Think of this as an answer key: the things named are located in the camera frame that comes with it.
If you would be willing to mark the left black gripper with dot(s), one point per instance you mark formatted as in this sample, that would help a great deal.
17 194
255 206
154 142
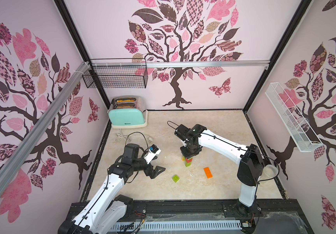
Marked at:
154 174

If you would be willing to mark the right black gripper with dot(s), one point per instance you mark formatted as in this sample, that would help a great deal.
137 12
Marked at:
186 150

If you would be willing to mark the long green lego brick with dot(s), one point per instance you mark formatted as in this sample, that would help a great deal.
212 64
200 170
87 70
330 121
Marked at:
188 164

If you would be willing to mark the orange lego brick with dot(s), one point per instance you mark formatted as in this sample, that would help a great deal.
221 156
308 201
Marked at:
208 173

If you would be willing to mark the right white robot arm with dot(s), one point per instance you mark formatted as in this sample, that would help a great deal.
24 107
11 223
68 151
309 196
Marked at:
252 168

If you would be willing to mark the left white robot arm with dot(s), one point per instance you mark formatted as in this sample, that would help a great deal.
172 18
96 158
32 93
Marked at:
106 207

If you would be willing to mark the mint green toaster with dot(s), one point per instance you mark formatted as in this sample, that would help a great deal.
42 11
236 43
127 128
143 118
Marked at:
128 112

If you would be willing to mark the clear plastic cup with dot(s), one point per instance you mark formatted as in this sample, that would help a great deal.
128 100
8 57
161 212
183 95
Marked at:
269 172

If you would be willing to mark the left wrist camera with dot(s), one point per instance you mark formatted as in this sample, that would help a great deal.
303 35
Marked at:
151 154

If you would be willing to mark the white slotted cable duct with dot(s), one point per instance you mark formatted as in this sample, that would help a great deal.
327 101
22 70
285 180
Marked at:
160 226

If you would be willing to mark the black wire basket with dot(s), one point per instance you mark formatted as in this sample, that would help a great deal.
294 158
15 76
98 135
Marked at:
117 73

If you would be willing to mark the aluminium rail back wall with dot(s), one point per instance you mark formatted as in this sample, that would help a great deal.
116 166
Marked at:
175 64

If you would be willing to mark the aluminium rail wall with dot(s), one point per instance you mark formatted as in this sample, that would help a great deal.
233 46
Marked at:
175 64
12 165

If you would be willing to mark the white wire basket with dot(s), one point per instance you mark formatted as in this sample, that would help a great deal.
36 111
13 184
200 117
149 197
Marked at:
285 101

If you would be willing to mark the aluminium rail left wall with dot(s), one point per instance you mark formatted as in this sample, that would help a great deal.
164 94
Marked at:
12 165

